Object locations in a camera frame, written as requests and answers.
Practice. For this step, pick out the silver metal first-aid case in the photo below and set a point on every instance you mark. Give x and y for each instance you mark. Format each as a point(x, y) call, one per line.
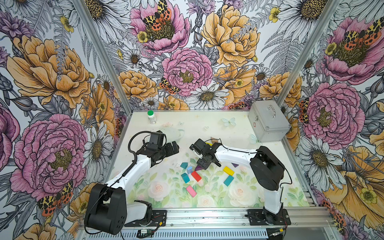
point(268, 122)

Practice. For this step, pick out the yellow block lower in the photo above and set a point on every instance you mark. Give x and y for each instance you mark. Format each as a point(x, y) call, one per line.
point(228, 171)

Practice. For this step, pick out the teal block upper left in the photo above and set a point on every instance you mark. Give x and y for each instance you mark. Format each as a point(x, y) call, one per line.
point(184, 165)

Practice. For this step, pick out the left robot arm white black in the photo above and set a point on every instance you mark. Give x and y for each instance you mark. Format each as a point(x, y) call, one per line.
point(108, 210)

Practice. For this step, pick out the pink block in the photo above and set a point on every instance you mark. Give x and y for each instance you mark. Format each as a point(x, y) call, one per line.
point(191, 191)

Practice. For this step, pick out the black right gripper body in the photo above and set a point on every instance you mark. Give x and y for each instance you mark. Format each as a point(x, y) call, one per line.
point(204, 162)

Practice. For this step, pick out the red block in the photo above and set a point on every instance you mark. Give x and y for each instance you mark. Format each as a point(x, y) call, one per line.
point(196, 176)

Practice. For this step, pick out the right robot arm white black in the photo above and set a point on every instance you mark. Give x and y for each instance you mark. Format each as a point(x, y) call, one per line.
point(267, 168)

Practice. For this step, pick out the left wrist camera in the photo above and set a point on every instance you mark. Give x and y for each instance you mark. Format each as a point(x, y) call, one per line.
point(157, 139)

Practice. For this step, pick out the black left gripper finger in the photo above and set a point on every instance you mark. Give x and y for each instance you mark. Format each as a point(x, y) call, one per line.
point(171, 152)
point(174, 146)

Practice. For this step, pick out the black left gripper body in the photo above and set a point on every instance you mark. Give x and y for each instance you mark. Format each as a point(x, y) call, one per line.
point(162, 149)

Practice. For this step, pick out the purple triangle block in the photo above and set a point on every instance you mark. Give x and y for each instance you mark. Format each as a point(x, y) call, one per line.
point(198, 168)

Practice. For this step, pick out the natural wood triangle block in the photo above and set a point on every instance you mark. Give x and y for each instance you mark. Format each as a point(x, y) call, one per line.
point(214, 140)

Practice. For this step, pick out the small circuit board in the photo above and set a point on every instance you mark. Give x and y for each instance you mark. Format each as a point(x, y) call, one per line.
point(144, 233)

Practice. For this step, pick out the teal block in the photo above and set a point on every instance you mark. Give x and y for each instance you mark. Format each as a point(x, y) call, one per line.
point(184, 165)
point(185, 178)
point(228, 180)

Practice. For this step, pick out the teal block right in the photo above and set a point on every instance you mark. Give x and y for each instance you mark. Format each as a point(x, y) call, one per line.
point(228, 180)

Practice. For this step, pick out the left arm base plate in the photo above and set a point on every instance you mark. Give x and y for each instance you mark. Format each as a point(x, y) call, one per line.
point(157, 218)

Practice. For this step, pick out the white bottle green cap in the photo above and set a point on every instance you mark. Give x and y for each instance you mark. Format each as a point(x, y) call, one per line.
point(151, 117)

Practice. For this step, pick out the aluminium front rail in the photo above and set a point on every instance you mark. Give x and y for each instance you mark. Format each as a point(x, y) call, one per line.
point(306, 223)

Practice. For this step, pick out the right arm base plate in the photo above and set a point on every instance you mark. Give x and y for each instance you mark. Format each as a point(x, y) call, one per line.
point(262, 217)

